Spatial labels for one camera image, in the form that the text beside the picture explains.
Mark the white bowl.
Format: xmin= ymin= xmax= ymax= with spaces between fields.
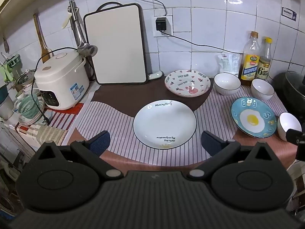
xmin=277 ymin=112 xmax=302 ymax=141
xmin=213 ymin=73 xmax=242 ymax=96
xmin=251 ymin=79 xmax=275 ymax=101

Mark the green strainer basket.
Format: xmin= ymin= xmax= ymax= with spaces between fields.
xmin=18 ymin=93 xmax=46 ymax=124

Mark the hanging brown utensil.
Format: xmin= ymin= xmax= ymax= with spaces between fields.
xmin=2 ymin=29 xmax=10 ymax=53

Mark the wall sticker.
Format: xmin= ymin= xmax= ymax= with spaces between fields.
xmin=281 ymin=7 xmax=297 ymax=22

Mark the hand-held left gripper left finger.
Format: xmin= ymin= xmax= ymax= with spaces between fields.
xmin=32 ymin=130 xmax=124 ymax=179

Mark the white wall outlet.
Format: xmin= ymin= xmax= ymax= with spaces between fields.
xmin=152 ymin=15 xmax=173 ymax=37

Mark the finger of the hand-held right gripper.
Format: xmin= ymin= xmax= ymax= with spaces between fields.
xmin=286 ymin=128 xmax=305 ymax=146

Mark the dark cooking pot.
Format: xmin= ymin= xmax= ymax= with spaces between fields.
xmin=272 ymin=73 xmax=305 ymax=115

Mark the wooden spatula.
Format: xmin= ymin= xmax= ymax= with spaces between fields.
xmin=33 ymin=13 xmax=51 ymax=64

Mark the small glass lid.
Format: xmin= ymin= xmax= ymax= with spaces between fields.
xmin=15 ymin=69 xmax=36 ymax=86

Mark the white cutting board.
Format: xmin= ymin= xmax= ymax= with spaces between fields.
xmin=83 ymin=3 xmax=147 ymax=84

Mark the green cloth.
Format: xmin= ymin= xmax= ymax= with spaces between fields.
xmin=0 ymin=64 xmax=12 ymax=81

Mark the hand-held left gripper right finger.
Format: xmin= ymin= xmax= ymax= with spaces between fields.
xmin=186 ymin=130 xmax=278 ymax=179

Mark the white rice paddle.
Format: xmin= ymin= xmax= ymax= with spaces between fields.
xmin=62 ymin=7 xmax=79 ymax=29

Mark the metal ladle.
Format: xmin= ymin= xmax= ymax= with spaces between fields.
xmin=69 ymin=0 xmax=98 ymax=57

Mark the clear plastic bag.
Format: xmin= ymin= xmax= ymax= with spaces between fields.
xmin=217 ymin=52 xmax=241 ymax=74

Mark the white handled knife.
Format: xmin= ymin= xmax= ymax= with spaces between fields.
xmin=148 ymin=71 xmax=165 ymax=80

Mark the teal container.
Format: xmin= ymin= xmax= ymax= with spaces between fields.
xmin=0 ymin=83 xmax=15 ymax=120

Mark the pink patterned plate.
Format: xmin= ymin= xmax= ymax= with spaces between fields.
xmin=164 ymin=69 xmax=211 ymax=97

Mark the blue fried egg plate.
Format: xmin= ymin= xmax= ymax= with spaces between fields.
xmin=230 ymin=98 xmax=277 ymax=138

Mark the white rice cooker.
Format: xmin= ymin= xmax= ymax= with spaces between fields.
xmin=34 ymin=47 xmax=90 ymax=110

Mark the green plastic holder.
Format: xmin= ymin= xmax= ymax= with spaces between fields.
xmin=6 ymin=54 xmax=22 ymax=68

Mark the black power adapter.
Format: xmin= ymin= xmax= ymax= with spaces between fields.
xmin=155 ymin=17 xmax=168 ymax=32

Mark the glass pot lid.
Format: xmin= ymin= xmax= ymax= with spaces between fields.
xmin=285 ymin=71 xmax=305 ymax=96

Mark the yellow label cooking wine bottle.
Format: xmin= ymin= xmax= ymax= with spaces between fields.
xmin=239 ymin=31 xmax=261 ymax=86

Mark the clear vinegar bottle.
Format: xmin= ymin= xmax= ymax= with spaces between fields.
xmin=257 ymin=37 xmax=273 ymax=80

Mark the white plate with dark rim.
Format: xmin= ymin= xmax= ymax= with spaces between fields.
xmin=133 ymin=99 xmax=197 ymax=150

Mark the striped patchwork table cover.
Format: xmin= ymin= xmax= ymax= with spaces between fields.
xmin=15 ymin=75 xmax=298 ymax=172

